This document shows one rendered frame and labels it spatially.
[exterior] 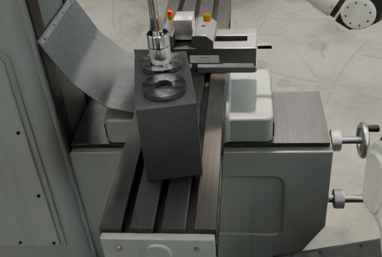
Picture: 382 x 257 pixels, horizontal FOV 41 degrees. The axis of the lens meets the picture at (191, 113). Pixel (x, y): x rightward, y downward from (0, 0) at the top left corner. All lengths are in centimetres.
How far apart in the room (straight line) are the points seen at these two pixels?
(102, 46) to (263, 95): 53
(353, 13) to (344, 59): 217
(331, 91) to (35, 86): 201
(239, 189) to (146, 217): 63
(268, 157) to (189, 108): 57
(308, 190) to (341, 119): 127
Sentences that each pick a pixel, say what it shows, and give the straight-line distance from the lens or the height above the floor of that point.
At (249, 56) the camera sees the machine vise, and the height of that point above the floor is 96.
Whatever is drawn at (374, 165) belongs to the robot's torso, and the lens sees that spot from 97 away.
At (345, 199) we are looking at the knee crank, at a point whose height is 51.
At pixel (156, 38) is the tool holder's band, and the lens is 105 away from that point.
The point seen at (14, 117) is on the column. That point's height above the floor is 87.
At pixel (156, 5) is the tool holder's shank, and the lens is 104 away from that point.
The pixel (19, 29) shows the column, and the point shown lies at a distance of 136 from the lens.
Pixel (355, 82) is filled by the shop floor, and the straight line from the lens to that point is 317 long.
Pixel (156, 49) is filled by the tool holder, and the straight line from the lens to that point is 107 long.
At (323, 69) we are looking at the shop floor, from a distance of 327.
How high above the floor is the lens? 165
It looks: 35 degrees down
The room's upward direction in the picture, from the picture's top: 5 degrees counter-clockwise
